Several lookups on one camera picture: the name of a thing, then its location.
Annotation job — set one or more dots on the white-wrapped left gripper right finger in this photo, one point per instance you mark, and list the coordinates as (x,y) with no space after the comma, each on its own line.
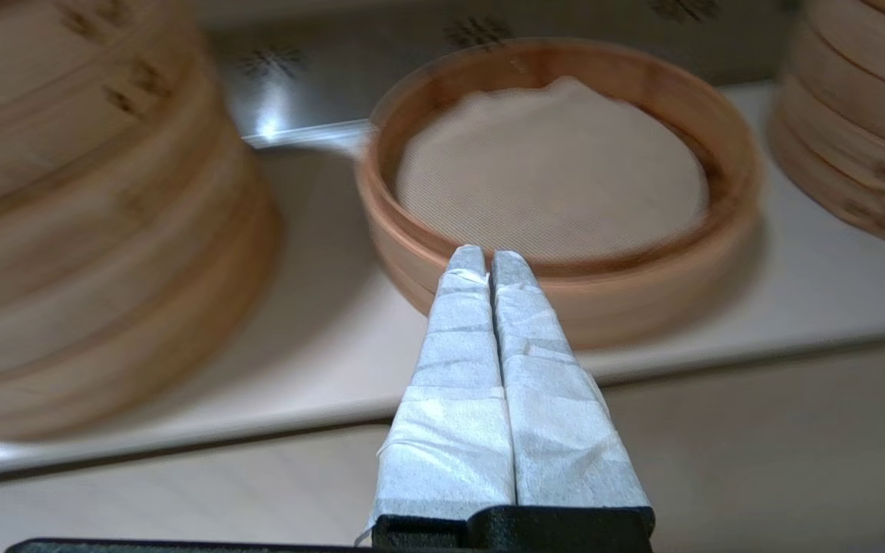
(565,445)

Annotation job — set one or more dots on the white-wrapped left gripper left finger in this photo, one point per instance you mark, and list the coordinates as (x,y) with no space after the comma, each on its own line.
(458,430)

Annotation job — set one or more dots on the single bamboo steamer tray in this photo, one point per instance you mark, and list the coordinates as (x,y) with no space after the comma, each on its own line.
(642,299)

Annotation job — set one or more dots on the white steamer liner cloth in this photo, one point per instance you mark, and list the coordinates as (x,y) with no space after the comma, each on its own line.
(550,169)

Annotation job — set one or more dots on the bamboo steamer stack with stitching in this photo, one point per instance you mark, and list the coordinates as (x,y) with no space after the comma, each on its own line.
(89,253)

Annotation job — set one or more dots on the tall bamboo steamer stack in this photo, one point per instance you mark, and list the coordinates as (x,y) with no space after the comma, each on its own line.
(865,130)

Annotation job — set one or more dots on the stainless steel perforated steam plate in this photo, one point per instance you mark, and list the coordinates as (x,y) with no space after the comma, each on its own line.
(335,84)

